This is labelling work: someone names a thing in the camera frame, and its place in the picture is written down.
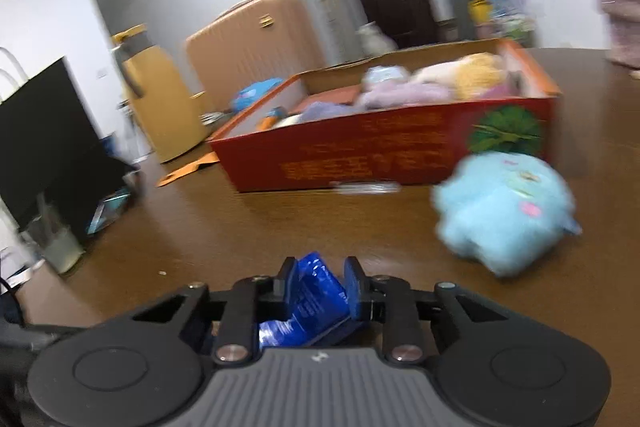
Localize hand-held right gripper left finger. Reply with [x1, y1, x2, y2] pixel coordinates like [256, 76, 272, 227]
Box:
[131, 257, 301, 365]

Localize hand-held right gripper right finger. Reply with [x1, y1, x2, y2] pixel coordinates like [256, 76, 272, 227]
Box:
[344, 256, 516, 365]

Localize blue foil snack packet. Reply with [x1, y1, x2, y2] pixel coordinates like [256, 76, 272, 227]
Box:
[258, 251, 366, 349]

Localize red cardboard box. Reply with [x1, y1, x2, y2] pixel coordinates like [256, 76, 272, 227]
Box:
[207, 38, 562, 194]

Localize light blue plush toy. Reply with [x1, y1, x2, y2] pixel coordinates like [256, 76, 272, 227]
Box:
[431, 152, 583, 279]

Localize lilac plush toy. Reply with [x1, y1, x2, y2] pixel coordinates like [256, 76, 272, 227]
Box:
[297, 101, 353, 124]

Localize purple plush toy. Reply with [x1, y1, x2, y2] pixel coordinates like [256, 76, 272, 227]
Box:
[357, 81, 453, 112]

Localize yellow and white plush toy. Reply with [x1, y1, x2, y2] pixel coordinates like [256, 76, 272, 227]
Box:
[414, 52, 508, 102]

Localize orange cardboard flap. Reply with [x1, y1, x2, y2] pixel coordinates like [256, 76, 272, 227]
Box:
[156, 152, 222, 188]

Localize orange small toy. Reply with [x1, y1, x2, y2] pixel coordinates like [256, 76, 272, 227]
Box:
[257, 106, 288, 130]

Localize teal small box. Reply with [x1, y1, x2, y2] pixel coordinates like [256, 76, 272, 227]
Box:
[86, 187, 135, 236]

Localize blue patterned packet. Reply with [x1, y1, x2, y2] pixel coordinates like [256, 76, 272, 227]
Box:
[231, 78, 287, 112]

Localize yellow thermos jug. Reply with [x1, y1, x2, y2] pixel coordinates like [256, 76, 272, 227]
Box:
[111, 24, 210, 165]

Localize clear glass cup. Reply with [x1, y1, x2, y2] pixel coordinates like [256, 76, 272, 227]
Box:
[27, 202, 87, 275]

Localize pink hard-shell suitcase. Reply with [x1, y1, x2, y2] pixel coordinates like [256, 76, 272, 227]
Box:
[185, 0, 327, 108]

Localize white fluffy dog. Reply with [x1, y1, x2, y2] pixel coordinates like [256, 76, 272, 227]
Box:
[356, 21, 399, 56]

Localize black flat monitor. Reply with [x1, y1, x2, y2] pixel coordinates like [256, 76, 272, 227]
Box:
[0, 56, 133, 245]

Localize pink textured vase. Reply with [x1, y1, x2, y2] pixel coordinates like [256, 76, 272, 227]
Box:
[587, 0, 640, 70]

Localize wire rack of supplies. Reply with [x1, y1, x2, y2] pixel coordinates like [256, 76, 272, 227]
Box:
[467, 0, 537, 46]

